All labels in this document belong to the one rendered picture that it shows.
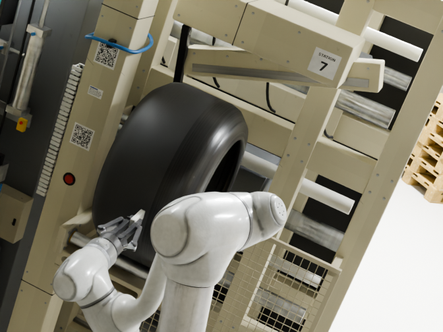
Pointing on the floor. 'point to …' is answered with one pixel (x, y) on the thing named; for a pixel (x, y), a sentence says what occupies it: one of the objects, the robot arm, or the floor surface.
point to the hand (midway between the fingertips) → (136, 219)
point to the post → (82, 157)
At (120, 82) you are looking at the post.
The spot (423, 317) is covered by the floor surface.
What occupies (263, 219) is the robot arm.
